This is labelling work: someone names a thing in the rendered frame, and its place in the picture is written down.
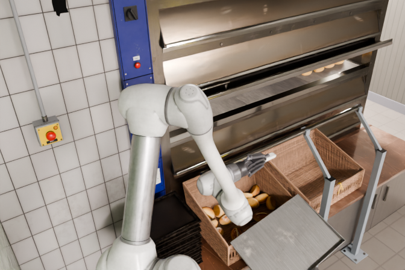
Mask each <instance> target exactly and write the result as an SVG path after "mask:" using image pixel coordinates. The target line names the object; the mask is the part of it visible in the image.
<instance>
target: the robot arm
mask: <svg viewBox="0 0 405 270"><path fill-rule="evenodd" d="M118 109H119V112H120V114H121V115H122V116H123V117H124V118H125V119H127V122H128V127H129V130H130V132H131V133H132V134H133V135H132V140H131V151H130V161H129V167H128V180H127V190H126V196H125V207H124V217H123V223H122V234H121V235H120V236H119V237H118V238H117V239H116V240H115V241H114V242H113V245H112V247H110V248H108V249H106V250H105V251H104V252H103V253H102V255H101V256H100V258H99V260H98V262H97V264H96V270H201V268H200V267H199V265H198V264H197V262H196V261H194V259H192V258H191V257H189V256H186V255H182V254H177V255H173V256H169V257H167V258H165V259H159V258H157V253H156V249H155V243H154V242H153V240H152V239H151V238H150V231H151V221H152V211H153V205H154V195H155V185H156V179H157V169H158V163H159V153H160V143H161V138H162V136H163V135H164V134H165V132H166V129H167V128H168V126H169V125H173V126H177V127H181V128H186V130H187V131H188V133H189V134H190V135H191V136H192V137H193V139H194V140H195V142H196V144H197V145H198V148H199V149H200V151H201V153H202V155H203V157H204V158H205V160H206V162H207V164H208V165H209V167H210V169H211V170H210V171H208V172H206V173H205V174H203V175H202V176H200V177H199V178H198V180H197V183H196V185H197V188H198V190H199V192H200V194H202V195H206V196H209V195H212V196H213V197H215V198H216V200H217V201H218V203H219V205H220V207H221V209H222V210H223V212H224V213H225V214H226V216H227V217H228V218H229V220H230V221H231V222H233V223H234V224H236V225H240V226H243V225H245V224H246V223H248V222H249V221H250V220H251V219H252V215H253V212H252V210H251V207H250V205H249V204H248V200H247V199H246V198H245V195H244V194H243V192H242V191H241V190H240V189H238V188H236V186H235V185H234V183H235V182H237V181H239V180H240V179H241V178H242V177H244V176H246V175H247V176H249V177H251V176H252V174H254V173H256V172H257V171H258V170H260V169H261V168H263V167H264V164H265V163H266V162H268V161H269V160H270V159H273V158H275V157H276V154H274V153H273V152H271V153H269V154H265V155H264V154H262V153H257V154H247V156H248V157H247V159H245V160H244V161H242V162H237V163H230V164H229V165H226V166H225V165H224V162H223V161H222V159H221V156H220V155H219V153H218V150H217V148H216V146H215V143H214V141H213V137H212V131H213V113H212V109H211V106H210V103H209V100H208V99H207V97H206V95H205V94H204V92H203V91H202V90H201V89H200V88H199V87H197V86H196V85H193V84H185V85H183V86H181V87H172V86H167V85H164V84H151V83H143V84H135V85H132V86H129V87H127V88H125V89H124V90H123V91H122V92H121V94H120V95H119V98H118Z"/></svg>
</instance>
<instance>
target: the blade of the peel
mask: <svg viewBox="0 0 405 270"><path fill-rule="evenodd" d="M345 241H346V240H345V239H344V238H343V237H342V236H341V235H340V234H339V233H338V232H337V231H336V230H335V229H334V228H333V227H332V226H331V225H330V224H329V223H328V222H327V221H326V220H325V219H324V218H323V217H322V216H320V215H319V214H318V213H317V212H316V211H315V210H314V209H313V208H312V207H311V206H310V205H309V204H308V203H307V202H306V201H305V200H303V199H302V197H300V196H299V194H297V195H295V196H294V197H293V198H291V199H290V200H289V201H287V202H286V203H284V204H283V205H282V206H280V207H279V208H278V209H276V210H274V211H273V212H272V213H270V214H269V215H268V216H266V217H265V218H263V219H262V220H261V221H259V222H258V223H256V224H255V225H253V226H252V227H251V228H249V229H248V230H247V231H245V232H244V233H242V234H241V235H240V236H238V237H237V238H235V239H234V240H232V241H231V242H230V243H231V244H232V246H233V248H234V249H235V250H236V251H237V253H238V254H239V255H240V256H241V258H242V259H243V260H244V262H245V263H246V264H247V265H248V267H249V268H250V270H313V269H315V268H316V267H317V266H318V265H319V264H320V263H321V262H322V261H323V260H325V259H326V258H327V257H328V256H329V255H330V254H331V253H332V252H333V251H334V250H336V249H337V248H338V247H339V246H340V245H341V244H343V243H344V242H345Z"/></svg>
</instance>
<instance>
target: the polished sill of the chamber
mask: <svg viewBox="0 0 405 270"><path fill-rule="evenodd" d="M368 68H369V66H365V65H363V64H362V65H360V66H356V67H353V68H351V69H348V70H345V71H342V72H339V73H337V74H334V75H330V76H328V77H325V78H322V79H320V80H316V81H313V82H311V83H308V84H305V85H302V86H300V87H296V88H294V89H290V90H288V91H285V92H282V93H279V94H276V95H274V96H270V97H268V98H265V99H262V100H259V101H256V102H253V103H250V104H248V105H245V106H242V107H239V108H236V109H234V110H230V111H227V112H225V113H222V114H219V115H216V116H213V128H214V127H217V126H220V125H222V124H225V123H227V122H231V121H233V120H236V119H239V118H242V117H244V116H247V115H250V114H252V113H255V112H257V111H261V110H263V109H266V108H268V107H272V106H273V105H277V104H279V103H282V102H285V101H288V100H290V99H293V98H296V97H298V96H301V95H304V94H307V93H309V92H312V91H315V90H318V89H320V88H323V87H326V86H329V85H331V84H334V83H337V82H339V81H342V80H345V79H347V78H351V77H353V76H356V75H358V74H362V73H364V72H367V71H368ZM189 136H191V135H190V134H189V133H188V131H187V130H186V128H179V129H176V130H174V131H170V132H169V138H170V143H173V142H176V141H178V140H181V139H184V138H187V137H189Z"/></svg>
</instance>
